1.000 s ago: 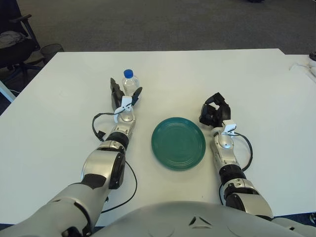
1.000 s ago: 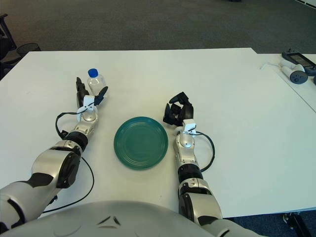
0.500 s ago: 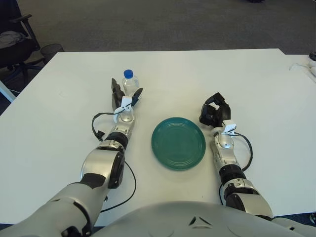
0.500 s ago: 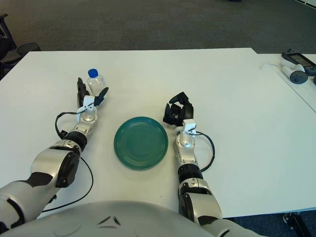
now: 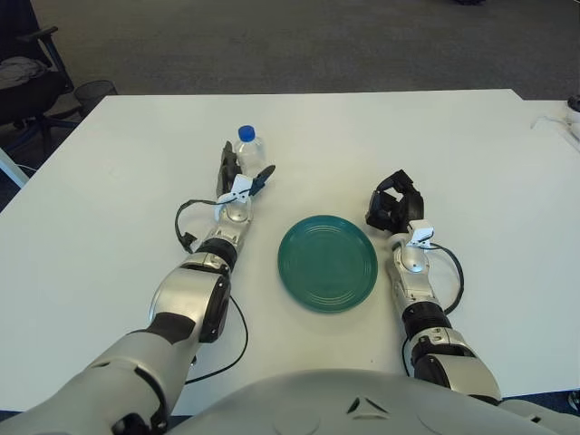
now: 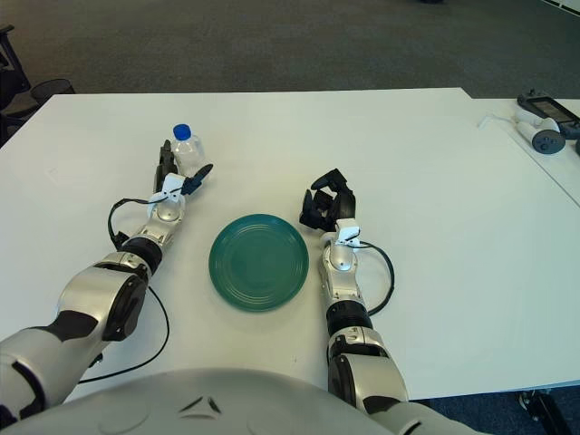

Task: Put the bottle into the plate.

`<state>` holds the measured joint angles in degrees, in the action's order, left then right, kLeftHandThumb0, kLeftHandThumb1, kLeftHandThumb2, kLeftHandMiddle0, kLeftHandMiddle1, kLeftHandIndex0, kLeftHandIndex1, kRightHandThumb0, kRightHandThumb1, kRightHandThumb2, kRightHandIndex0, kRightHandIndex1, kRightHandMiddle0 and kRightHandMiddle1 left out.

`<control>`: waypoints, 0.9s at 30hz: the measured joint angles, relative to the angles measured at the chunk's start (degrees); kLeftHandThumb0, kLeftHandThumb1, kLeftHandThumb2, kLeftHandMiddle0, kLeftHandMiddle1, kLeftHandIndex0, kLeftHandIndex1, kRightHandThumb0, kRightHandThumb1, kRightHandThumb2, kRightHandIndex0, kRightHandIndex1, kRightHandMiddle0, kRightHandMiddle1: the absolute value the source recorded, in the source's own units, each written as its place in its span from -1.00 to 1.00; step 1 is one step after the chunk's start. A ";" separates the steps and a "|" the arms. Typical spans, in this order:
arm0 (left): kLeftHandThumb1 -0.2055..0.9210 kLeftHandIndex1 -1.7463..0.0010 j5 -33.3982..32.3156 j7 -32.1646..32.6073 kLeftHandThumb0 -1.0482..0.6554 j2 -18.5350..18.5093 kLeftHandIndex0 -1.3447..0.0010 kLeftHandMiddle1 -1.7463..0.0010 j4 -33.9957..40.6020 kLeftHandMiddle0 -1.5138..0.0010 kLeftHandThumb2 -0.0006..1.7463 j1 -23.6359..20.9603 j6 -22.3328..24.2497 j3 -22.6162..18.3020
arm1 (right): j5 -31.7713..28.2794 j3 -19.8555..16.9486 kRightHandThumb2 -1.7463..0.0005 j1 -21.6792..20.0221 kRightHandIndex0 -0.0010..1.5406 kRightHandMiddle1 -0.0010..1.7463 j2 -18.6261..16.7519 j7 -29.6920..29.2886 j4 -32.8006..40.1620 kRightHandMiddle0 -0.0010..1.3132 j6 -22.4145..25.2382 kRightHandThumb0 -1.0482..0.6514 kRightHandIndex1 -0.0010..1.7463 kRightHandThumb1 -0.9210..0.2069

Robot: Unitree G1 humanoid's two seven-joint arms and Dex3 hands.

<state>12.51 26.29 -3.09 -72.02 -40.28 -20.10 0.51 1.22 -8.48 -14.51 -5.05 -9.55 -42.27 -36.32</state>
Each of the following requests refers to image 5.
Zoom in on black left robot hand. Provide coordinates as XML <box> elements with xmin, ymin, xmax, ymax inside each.
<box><xmin>215</xmin><ymin>140</ymin><xmax>277</xmax><ymax>198</ymax></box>

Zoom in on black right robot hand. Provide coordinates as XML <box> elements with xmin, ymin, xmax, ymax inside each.
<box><xmin>365</xmin><ymin>169</ymin><xmax>427</xmax><ymax>235</ymax></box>

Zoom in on clear bottle with blue cap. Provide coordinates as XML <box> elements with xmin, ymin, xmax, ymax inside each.
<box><xmin>233</xmin><ymin>125</ymin><xmax>268</xmax><ymax>180</ymax></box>

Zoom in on green ceramic plate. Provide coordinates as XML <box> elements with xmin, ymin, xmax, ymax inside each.
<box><xmin>276</xmin><ymin>215</ymin><xmax>380</xmax><ymax>313</ymax></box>

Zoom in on black mesh wastebasket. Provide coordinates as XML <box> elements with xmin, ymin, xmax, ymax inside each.
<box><xmin>73</xmin><ymin>80</ymin><xmax>119</xmax><ymax>117</ymax></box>

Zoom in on black office chair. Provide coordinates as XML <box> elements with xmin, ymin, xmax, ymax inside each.
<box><xmin>0</xmin><ymin>0</ymin><xmax>76</xmax><ymax>150</ymax></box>

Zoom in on grey robot torso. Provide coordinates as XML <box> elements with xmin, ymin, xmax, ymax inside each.
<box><xmin>171</xmin><ymin>369</ymin><xmax>580</xmax><ymax>435</ymax></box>

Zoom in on white desk leg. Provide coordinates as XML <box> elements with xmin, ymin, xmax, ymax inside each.
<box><xmin>0</xmin><ymin>147</ymin><xmax>26</xmax><ymax>187</ymax></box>

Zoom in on grey cloth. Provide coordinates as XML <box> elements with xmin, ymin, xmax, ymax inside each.
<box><xmin>0</xmin><ymin>56</ymin><xmax>46</xmax><ymax>87</ymax></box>

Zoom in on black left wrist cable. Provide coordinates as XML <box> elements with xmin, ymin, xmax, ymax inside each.
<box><xmin>175</xmin><ymin>198</ymin><xmax>218</xmax><ymax>253</ymax></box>

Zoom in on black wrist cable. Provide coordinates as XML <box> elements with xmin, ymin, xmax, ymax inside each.
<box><xmin>428</xmin><ymin>242</ymin><xmax>466</xmax><ymax>314</ymax></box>
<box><xmin>175</xmin><ymin>198</ymin><xmax>218</xmax><ymax>253</ymax></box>

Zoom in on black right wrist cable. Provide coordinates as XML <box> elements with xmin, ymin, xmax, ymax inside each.
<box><xmin>428</xmin><ymin>242</ymin><xmax>466</xmax><ymax>314</ymax></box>

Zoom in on long black elbow cable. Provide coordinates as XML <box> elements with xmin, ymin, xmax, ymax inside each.
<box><xmin>188</xmin><ymin>294</ymin><xmax>249</xmax><ymax>384</ymax></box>

